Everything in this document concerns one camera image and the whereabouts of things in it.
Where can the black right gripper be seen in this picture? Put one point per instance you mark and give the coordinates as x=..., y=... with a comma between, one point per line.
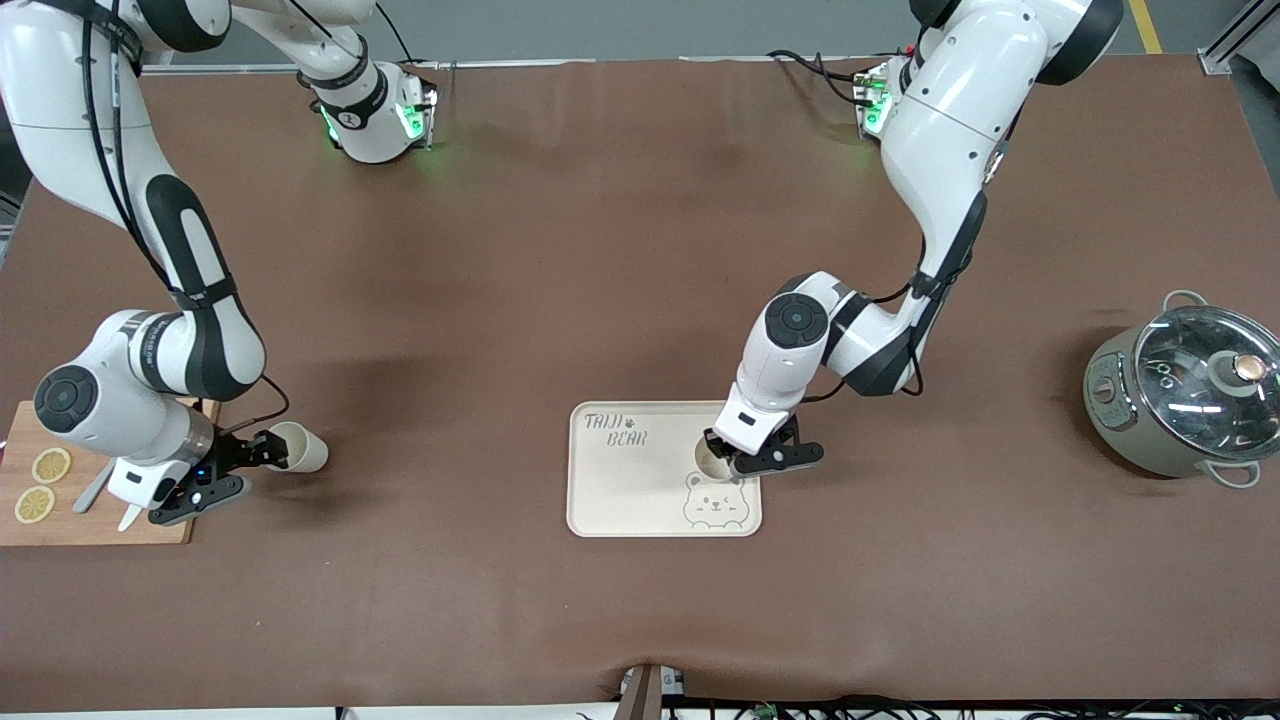
x=233, y=453

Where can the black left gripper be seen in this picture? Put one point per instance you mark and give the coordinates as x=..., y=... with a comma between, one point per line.
x=722, y=445

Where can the white plastic cup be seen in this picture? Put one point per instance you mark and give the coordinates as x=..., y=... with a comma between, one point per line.
x=305, y=452
x=708, y=468

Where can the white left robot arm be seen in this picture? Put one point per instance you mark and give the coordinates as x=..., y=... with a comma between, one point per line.
x=950, y=120

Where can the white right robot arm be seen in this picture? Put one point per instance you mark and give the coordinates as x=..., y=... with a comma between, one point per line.
x=120, y=400

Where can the beige bear print tray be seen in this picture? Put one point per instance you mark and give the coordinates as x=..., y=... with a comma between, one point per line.
x=630, y=490

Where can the white plastic knife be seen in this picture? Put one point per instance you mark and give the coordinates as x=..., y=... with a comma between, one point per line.
x=130, y=518

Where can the grey plastic knife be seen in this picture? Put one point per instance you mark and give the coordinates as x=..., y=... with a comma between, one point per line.
x=90, y=495

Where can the bamboo cutting board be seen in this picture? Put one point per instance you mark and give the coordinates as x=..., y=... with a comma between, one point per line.
x=90, y=530

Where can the yellow lemon slice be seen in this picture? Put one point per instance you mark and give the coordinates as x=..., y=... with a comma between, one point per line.
x=51, y=465
x=35, y=504

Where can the brown table mat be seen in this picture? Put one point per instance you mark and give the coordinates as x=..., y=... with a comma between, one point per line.
x=500, y=250

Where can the grey green cooking pot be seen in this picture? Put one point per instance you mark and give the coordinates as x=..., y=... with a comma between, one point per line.
x=1110, y=410

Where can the glass pot lid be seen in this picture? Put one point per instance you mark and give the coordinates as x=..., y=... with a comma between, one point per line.
x=1180, y=400

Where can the brown table edge bracket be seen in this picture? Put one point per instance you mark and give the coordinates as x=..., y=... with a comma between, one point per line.
x=645, y=695

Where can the silver table edge rail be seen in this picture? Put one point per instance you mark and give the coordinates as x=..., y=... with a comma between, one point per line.
x=600, y=62

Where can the silver aluminium frame profile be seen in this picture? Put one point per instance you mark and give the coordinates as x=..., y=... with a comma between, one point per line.
x=1225, y=45

